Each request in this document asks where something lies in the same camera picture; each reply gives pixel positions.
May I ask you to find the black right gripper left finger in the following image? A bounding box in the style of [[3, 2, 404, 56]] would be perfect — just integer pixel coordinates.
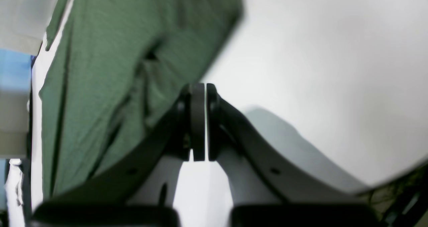
[[30, 83, 205, 227]]

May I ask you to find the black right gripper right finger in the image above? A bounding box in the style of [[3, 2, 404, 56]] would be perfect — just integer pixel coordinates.
[[206, 84, 379, 227]]

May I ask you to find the dark green long-sleeve shirt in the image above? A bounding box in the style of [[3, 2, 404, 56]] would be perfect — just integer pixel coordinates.
[[39, 0, 242, 200]]

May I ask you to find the grey cardboard sheet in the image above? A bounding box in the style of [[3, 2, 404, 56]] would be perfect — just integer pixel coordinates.
[[0, 0, 57, 56]]

